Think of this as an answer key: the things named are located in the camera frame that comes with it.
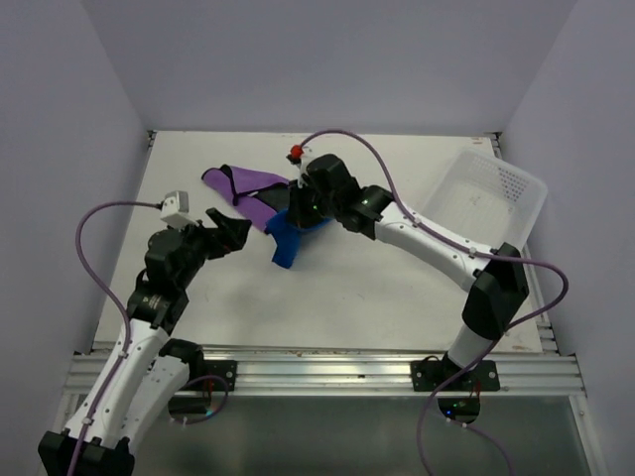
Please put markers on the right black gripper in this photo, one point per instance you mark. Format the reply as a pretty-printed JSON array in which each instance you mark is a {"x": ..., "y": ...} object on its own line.
[{"x": 297, "y": 213}]

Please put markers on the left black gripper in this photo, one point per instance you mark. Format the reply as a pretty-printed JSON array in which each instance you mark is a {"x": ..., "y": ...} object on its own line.
[{"x": 229, "y": 235}]

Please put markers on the purple towel black trim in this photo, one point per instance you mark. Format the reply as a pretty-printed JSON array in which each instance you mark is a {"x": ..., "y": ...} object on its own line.
[{"x": 257, "y": 196}]

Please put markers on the blue towel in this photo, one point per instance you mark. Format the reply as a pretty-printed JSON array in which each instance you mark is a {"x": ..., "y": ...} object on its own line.
[{"x": 287, "y": 237}]

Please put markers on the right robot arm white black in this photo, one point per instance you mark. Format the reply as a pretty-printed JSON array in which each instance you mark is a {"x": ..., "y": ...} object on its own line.
[{"x": 494, "y": 280}]

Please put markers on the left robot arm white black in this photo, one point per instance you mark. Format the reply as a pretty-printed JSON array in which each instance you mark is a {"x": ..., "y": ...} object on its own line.
[{"x": 146, "y": 366}]

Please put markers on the white plastic basket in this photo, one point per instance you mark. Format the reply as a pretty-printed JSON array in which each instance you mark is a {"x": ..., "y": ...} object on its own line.
[{"x": 485, "y": 199}]

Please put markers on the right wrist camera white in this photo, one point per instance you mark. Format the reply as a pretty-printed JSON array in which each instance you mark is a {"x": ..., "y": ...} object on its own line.
[{"x": 300, "y": 157}]

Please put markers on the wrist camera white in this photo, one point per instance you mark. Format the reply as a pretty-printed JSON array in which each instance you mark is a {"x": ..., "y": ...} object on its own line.
[
  {"x": 300, "y": 157},
  {"x": 175, "y": 209}
]

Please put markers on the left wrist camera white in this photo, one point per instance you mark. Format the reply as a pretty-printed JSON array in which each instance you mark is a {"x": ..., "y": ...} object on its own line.
[{"x": 175, "y": 209}]

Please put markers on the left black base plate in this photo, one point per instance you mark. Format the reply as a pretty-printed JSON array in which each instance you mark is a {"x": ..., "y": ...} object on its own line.
[{"x": 227, "y": 370}]

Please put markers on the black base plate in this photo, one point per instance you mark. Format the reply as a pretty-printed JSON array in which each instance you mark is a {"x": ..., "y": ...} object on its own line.
[
  {"x": 428, "y": 374},
  {"x": 227, "y": 370}
]

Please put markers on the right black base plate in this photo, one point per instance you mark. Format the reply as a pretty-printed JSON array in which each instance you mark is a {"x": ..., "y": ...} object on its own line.
[{"x": 428, "y": 374}]

